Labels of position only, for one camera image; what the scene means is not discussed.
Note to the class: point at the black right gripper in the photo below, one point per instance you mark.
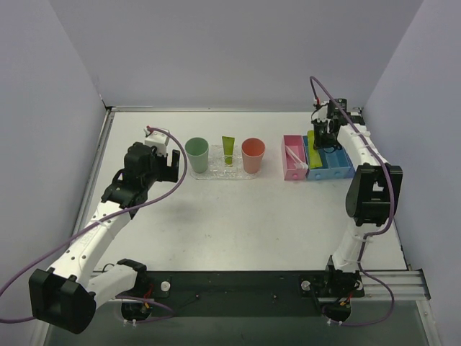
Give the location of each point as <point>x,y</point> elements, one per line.
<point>322,135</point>

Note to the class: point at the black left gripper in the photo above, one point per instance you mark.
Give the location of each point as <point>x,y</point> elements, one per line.
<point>172,165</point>

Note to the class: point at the yellow toothpaste tube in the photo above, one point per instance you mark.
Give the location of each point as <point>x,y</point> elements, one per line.
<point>228,147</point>
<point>314,156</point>

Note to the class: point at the orange plastic cup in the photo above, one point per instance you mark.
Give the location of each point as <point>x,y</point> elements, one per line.
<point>253,150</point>

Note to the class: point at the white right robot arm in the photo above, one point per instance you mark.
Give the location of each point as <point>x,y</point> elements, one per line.
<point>372,198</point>

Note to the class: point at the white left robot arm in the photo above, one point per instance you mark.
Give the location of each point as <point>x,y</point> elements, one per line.
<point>66,295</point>

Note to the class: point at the large clear textured tray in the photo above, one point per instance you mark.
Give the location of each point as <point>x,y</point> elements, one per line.
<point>204,176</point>

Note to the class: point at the green plastic cup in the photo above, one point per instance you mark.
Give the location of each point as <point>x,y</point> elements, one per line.
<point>197,152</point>

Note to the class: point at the light blue organizer box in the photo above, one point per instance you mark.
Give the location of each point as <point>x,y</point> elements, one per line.
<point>335,165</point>

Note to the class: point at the pink organizer box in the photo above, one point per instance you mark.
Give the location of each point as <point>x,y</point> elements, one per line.
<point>295,166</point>

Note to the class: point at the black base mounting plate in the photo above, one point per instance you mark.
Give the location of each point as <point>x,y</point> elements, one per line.
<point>241,293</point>

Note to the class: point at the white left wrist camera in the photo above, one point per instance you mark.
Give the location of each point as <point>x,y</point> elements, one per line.
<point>158,139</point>

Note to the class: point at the aluminium rail frame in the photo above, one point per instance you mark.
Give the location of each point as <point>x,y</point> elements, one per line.
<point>406,285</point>

